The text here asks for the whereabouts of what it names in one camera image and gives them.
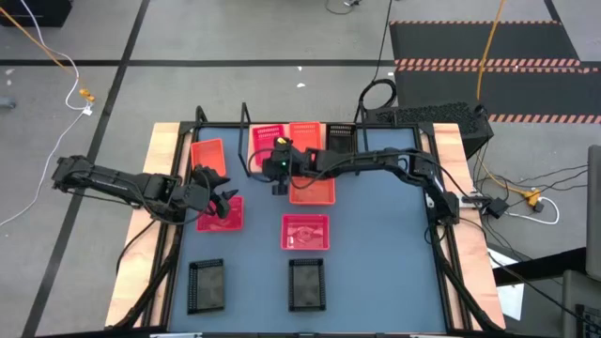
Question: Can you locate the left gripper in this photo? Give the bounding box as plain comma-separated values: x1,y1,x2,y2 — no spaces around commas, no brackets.
173,164,239,220

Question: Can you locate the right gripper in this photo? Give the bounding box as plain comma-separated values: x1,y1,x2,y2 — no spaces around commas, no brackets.
261,148,306,196

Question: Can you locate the orange plastic mesh basket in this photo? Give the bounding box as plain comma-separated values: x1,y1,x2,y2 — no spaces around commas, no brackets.
288,176,337,207
288,121,324,152
190,138,227,177

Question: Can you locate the red plastic mesh basket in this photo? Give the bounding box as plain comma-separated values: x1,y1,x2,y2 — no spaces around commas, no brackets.
195,195,245,234
252,124,286,154
280,213,331,252

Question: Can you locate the black slotted plastic basket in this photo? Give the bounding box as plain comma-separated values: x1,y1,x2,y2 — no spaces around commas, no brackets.
187,257,225,315
326,123,357,154
287,257,327,313

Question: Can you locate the wooden side board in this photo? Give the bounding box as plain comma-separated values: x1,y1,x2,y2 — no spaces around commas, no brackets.
431,122,507,330
105,122,182,329

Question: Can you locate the black perforated computer tower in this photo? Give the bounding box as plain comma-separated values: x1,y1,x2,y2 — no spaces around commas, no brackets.
364,101,495,160

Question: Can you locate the black striped floor mat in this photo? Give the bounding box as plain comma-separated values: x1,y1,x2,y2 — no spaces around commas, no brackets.
388,19,582,67
393,65,601,125

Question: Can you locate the black power adapter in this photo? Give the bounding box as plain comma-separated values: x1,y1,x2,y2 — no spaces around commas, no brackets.
487,197,511,220

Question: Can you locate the yellow power plug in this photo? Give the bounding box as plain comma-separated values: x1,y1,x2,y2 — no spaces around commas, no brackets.
523,187,544,207

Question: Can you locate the white paper sheet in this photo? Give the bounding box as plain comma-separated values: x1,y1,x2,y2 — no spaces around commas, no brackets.
487,248,526,321

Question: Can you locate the black box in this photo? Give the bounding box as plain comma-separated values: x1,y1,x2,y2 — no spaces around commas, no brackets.
0,0,74,28

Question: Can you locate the dark desk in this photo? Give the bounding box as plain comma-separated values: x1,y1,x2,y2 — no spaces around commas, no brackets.
492,246,588,287

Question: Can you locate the grey cabinet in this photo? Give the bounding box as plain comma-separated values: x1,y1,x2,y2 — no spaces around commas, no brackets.
585,144,601,283

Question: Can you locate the black metal table frame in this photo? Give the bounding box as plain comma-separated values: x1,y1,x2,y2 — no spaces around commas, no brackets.
110,105,506,338

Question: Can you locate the white floor cable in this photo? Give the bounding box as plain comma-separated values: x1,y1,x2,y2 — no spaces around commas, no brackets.
505,195,561,225
0,0,95,227

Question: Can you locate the orange floor cable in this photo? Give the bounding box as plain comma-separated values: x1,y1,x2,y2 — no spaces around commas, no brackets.
0,7,97,103

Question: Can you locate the black hanging cable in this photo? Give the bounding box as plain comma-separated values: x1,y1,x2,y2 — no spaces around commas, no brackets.
357,0,399,124

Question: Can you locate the yellow hanging cable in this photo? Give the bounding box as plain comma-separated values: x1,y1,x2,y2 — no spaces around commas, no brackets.
476,0,508,102

